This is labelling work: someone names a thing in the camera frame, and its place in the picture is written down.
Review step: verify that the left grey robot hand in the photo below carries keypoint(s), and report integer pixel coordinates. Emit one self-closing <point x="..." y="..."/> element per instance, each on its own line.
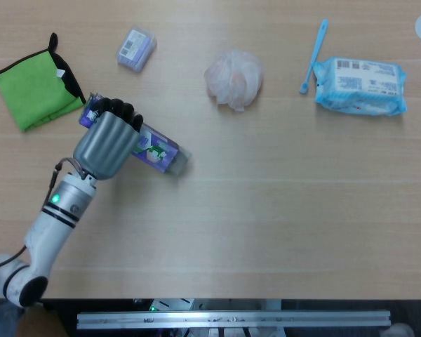
<point x="107" y="144"/>

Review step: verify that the purple toothpaste box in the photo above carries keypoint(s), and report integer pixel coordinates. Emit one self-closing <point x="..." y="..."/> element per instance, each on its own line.
<point x="154" y="149"/>

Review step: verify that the white robot base unit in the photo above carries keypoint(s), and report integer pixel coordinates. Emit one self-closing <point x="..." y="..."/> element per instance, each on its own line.
<point x="210" y="304"/>

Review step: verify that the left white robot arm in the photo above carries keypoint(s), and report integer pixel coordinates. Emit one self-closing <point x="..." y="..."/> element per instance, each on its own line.
<point x="38" y="238"/>

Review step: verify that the small purple soap packet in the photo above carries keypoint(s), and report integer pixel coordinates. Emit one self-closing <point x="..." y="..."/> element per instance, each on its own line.
<point x="136" y="50"/>

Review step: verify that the green microfiber cloth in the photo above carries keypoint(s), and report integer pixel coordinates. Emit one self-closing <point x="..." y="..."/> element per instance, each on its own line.
<point x="36" y="94"/>

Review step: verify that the pink mesh bath sponge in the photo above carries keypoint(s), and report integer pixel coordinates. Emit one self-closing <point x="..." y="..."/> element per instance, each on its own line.
<point x="234" y="81"/>

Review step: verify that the blue toothbrush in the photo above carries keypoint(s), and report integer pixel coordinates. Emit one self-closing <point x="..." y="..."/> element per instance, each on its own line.
<point x="313" y="59"/>

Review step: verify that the blue wet wipes pack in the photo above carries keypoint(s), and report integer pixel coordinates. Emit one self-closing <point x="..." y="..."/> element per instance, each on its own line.
<point x="361" y="86"/>

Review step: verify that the aluminium profile rail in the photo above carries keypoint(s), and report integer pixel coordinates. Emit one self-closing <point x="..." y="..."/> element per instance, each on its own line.
<point x="233" y="319"/>

